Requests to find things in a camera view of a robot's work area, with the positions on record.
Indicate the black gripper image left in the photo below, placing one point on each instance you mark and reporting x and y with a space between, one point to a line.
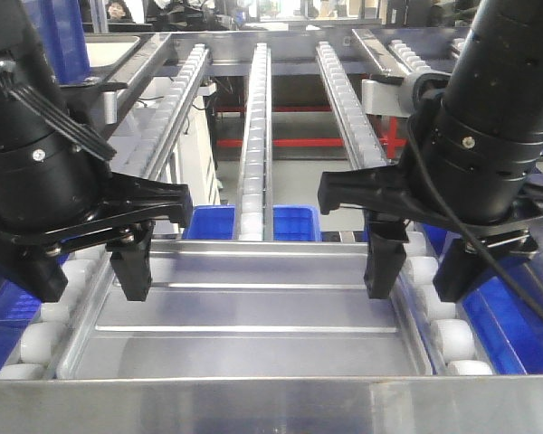
122 218

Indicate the silver ribbed metal tray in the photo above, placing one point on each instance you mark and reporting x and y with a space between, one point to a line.
231 309

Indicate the left steel divider rail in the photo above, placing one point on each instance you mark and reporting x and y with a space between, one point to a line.
133 73

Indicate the right steel divider rail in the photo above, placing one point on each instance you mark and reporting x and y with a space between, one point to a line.
380 64

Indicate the red floor frame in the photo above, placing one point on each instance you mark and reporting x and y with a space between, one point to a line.
303 124

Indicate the silver tray far left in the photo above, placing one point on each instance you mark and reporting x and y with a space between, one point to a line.
108 49

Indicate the steel front shelf rail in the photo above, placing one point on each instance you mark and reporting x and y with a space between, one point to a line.
489 404

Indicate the far right roller track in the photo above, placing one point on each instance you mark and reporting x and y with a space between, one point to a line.
414 62

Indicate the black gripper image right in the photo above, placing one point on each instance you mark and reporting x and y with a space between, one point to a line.
488 208

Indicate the right white roller track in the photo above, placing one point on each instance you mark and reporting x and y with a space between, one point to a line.
437 341

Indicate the blue bin below left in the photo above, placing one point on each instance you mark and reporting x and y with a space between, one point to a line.
31 333

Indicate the steel divider rail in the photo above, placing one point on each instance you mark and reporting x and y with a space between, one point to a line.
380 64
133 73

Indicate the blue bin upper left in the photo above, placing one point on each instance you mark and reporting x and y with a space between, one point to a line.
59 24

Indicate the blue bin below right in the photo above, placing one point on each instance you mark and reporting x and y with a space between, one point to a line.
510 333

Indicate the blue bin below centre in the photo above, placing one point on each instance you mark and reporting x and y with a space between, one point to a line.
291 223

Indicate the blue bin below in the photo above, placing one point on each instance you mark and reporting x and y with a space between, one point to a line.
291 223
31 333
510 333

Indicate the person in background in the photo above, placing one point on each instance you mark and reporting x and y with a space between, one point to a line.
118 12

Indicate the centre white roller track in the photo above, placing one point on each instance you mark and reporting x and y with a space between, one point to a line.
253 219

